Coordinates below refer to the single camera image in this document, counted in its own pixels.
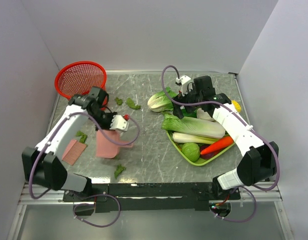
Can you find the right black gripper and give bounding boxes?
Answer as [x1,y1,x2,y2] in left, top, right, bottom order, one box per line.
[171,84,203,120]

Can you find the pink dustpan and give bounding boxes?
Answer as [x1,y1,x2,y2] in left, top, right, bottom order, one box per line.
[95,130,133,159]

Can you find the pink hand brush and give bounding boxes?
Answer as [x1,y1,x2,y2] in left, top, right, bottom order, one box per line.
[62,139,87,165]

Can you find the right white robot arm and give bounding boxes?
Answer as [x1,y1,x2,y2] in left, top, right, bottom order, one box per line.
[172,75,280,199]

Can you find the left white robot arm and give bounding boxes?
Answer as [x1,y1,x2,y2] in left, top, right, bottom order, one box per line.
[21,87,116,201]

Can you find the dark green leafy vegetable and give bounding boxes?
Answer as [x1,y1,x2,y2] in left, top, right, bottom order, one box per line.
[182,108,197,118]

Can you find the small napa cabbage on table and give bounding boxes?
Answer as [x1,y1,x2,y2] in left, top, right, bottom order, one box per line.
[147,90,173,113]

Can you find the green paper scrap back left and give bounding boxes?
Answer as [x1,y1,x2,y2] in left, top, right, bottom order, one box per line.
[115,97,123,106]

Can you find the long napa cabbage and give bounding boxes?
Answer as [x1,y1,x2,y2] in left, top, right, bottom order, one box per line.
[161,114,226,139]

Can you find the white radish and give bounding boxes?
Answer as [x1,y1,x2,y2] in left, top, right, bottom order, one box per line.
[196,108,215,122]

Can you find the green paper scrap by brush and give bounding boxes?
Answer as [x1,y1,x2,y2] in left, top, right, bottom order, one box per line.
[75,130,87,144]

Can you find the green paper scrap back centre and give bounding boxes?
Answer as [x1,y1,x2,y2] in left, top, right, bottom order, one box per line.
[126,97,141,110]

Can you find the round green cabbage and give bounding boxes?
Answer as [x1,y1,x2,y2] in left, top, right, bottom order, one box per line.
[181,142,200,163]

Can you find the green square tray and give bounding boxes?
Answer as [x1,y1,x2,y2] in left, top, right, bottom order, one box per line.
[166,130,235,167]

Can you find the red mesh waste basket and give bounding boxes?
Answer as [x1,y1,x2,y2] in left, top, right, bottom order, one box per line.
[54,61,107,100]

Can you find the green paper scrap front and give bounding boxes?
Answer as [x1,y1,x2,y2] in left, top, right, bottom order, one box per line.
[114,164,126,179]

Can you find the purple eggplant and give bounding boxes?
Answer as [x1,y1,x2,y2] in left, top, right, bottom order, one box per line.
[200,144,221,160]

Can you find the orange carrot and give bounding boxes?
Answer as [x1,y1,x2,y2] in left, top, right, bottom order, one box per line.
[200,136,234,155]

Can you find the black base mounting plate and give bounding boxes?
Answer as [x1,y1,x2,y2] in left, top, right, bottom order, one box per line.
[63,182,241,213]

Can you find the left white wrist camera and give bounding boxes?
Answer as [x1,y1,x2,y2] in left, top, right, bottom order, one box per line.
[109,114,129,132]

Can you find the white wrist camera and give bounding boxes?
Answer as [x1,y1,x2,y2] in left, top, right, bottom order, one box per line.
[175,75,194,96]
[109,114,129,132]

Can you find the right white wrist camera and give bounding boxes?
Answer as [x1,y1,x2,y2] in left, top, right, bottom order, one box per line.
[175,75,194,96]

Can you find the aluminium rail frame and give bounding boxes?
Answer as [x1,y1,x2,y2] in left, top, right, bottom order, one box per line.
[8,187,294,240]

